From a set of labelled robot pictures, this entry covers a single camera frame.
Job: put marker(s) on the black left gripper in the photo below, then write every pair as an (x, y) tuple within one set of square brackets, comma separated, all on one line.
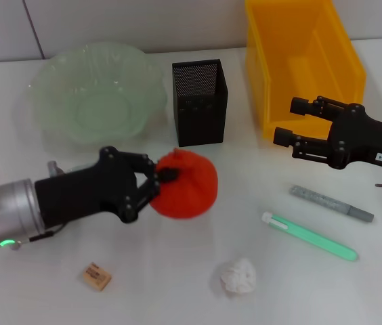
[(76, 193)]

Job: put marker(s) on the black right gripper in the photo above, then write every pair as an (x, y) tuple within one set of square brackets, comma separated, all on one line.
[(370, 142)]

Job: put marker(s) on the red-orange fruit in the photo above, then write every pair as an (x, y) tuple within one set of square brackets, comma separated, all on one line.
[(194, 189)]

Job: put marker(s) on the white paper ball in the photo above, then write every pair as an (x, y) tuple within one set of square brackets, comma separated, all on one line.
[(238, 278)]

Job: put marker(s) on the black mesh pen holder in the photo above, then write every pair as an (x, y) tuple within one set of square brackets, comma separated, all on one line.
[(201, 122)]

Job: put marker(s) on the grey marker pen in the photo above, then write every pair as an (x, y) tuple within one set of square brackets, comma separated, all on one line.
[(330, 203)]

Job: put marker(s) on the tan rectangular eraser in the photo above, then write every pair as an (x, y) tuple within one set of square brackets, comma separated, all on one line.
[(94, 277)]

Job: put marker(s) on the pale green glass fruit plate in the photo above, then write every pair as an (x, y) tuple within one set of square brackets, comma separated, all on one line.
[(92, 94)]

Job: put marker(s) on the mint green pen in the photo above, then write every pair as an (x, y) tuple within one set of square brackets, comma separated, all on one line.
[(309, 237)]

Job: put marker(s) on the yellow plastic bin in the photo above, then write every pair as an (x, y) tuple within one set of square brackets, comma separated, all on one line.
[(279, 50)]

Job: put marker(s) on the left wrist silver connector plug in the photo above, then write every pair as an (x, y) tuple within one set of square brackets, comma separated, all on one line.
[(53, 167)]

